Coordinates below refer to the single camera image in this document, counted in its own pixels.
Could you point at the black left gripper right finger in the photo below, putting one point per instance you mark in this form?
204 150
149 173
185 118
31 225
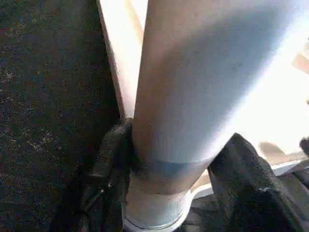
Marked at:
256 193

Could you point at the white plastic table top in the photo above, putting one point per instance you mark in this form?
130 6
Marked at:
120 48

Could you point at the black table mat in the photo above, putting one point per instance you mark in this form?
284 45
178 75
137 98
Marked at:
48 96

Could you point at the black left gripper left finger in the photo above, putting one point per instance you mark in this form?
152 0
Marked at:
101 188

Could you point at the white plastic table leg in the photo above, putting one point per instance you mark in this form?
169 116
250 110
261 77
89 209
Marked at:
193 72

